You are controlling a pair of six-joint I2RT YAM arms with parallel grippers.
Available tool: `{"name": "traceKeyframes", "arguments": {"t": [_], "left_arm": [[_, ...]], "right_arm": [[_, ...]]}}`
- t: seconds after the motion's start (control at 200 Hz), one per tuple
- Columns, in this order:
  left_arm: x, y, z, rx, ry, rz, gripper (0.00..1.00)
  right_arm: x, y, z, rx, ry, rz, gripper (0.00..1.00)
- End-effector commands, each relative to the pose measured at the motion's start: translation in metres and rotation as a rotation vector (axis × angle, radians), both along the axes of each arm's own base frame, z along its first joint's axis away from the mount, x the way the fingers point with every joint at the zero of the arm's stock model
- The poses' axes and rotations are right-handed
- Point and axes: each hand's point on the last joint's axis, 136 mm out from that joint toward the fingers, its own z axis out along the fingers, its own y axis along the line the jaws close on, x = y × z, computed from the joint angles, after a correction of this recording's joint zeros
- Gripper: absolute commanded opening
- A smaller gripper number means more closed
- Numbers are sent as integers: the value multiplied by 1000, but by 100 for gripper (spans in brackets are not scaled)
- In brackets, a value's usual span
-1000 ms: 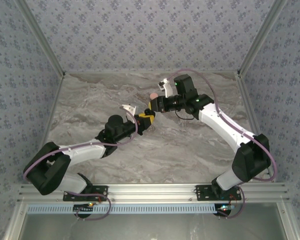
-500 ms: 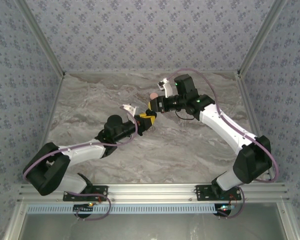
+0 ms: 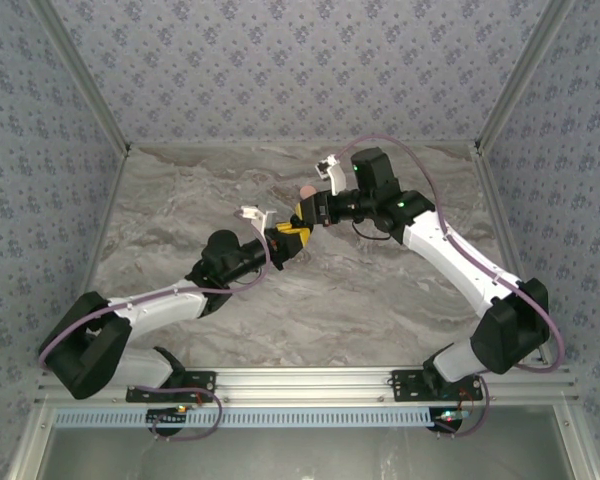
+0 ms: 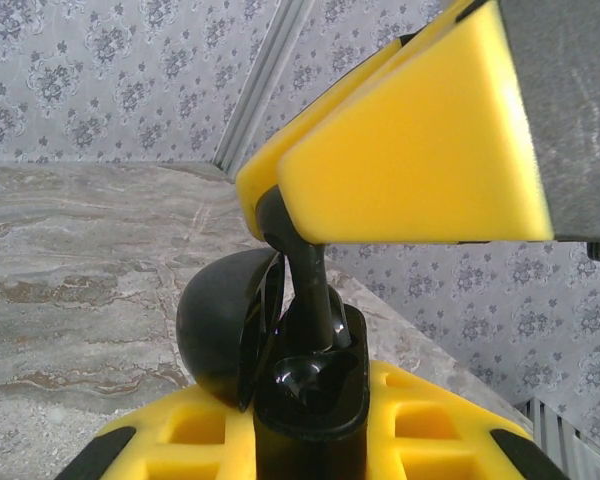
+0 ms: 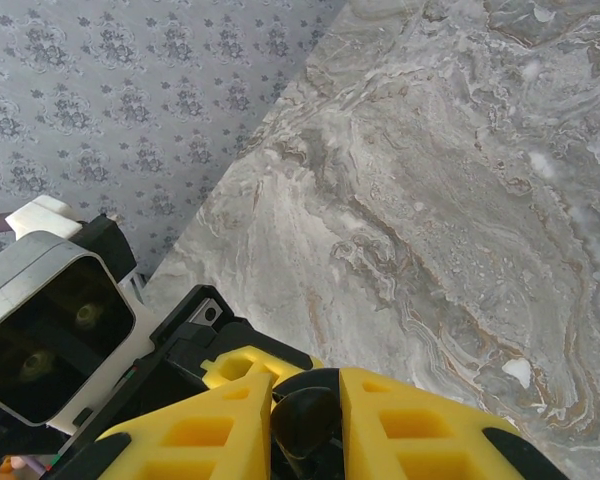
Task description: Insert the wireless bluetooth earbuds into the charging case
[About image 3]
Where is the aluminium frame leg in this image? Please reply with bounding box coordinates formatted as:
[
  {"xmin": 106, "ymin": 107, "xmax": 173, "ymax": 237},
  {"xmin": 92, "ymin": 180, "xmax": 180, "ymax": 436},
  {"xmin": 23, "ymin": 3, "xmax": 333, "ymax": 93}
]
[
  {"xmin": 552, "ymin": 404, "xmax": 600, "ymax": 480},
  {"xmin": 4, "ymin": 404, "xmax": 57, "ymax": 480}
]

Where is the grey metal panel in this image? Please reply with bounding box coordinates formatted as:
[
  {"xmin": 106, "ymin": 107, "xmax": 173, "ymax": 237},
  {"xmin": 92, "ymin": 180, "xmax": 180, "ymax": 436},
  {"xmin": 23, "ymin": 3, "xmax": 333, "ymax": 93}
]
[{"xmin": 34, "ymin": 405, "xmax": 579, "ymax": 480}]

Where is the aluminium mounting rail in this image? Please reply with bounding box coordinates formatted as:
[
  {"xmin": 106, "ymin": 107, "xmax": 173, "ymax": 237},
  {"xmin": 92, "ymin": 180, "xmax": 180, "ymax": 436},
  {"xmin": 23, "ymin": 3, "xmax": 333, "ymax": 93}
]
[{"xmin": 33, "ymin": 366, "xmax": 580, "ymax": 405}]

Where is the aluminium side rail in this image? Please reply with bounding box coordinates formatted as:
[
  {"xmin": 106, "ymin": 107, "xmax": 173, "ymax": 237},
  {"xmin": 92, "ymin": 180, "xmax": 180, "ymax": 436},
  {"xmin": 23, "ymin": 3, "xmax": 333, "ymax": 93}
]
[
  {"xmin": 57, "ymin": 147, "xmax": 131, "ymax": 369},
  {"xmin": 472, "ymin": 144, "xmax": 552, "ymax": 365}
]

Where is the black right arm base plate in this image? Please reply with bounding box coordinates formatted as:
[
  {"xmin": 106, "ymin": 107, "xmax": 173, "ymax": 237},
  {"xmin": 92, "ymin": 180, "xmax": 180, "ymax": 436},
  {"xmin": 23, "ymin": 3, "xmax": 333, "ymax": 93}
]
[{"xmin": 390, "ymin": 368, "xmax": 484, "ymax": 404}]

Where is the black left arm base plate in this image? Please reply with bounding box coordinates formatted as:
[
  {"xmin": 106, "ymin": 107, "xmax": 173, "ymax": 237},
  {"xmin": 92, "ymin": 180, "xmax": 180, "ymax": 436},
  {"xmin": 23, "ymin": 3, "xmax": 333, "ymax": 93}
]
[{"xmin": 125, "ymin": 370, "xmax": 217, "ymax": 404}]

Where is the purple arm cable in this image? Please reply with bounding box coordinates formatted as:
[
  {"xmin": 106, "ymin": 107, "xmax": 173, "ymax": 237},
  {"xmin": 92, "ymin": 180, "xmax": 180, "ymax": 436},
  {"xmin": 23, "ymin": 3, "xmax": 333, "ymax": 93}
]
[
  {"xmin": 37, "ymin": 209, "xmax": 274, "ymax": 444},
  {"xmin": 337, "ymin": 133, "xmax": 566, "ymax": 439}
]

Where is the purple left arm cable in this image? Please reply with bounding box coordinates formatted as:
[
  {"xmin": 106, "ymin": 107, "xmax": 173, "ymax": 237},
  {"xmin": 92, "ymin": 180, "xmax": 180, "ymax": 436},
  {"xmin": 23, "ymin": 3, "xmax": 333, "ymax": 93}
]
[{"xmin": 37, "ymin": 209, "xmax": 274, "ymax": 444}]

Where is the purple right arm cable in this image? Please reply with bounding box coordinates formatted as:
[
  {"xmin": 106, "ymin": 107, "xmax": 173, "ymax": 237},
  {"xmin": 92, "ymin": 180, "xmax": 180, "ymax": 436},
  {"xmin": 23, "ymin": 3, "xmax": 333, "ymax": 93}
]
[{"xmin": 337, "ymin": 133, "xmax": 566, "ymax": 439}]

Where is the aluminium frame post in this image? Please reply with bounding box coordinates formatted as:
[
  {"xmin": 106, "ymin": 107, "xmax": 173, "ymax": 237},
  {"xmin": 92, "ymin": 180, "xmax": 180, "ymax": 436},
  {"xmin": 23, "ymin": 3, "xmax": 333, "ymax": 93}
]
[
  {"xmin": 473, "ymin": 0, "xmax": 579, "ymax": 150},
  {"xmin": 29, "ymin": 0, "xmax": 132, "ymax": 152}
]

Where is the black controller board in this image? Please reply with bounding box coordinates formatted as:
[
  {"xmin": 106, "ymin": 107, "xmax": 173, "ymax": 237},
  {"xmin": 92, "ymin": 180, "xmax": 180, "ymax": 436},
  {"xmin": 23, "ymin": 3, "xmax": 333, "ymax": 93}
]
[
  {"xmin": 146, "ymin": 405, "xmax": 189, "ymax": 432},
  {"xmin": 431, "ymin": 407, "xmax": 474, "ymax": 432}
]

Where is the pale blue slotted cable duct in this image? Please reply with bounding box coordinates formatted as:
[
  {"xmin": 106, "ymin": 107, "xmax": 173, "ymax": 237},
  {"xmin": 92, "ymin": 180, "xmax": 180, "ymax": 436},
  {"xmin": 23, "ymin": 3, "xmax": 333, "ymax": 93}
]
[{"xmin": 53, "ymin": 405, "xmax": 446, "ymax": 430}]

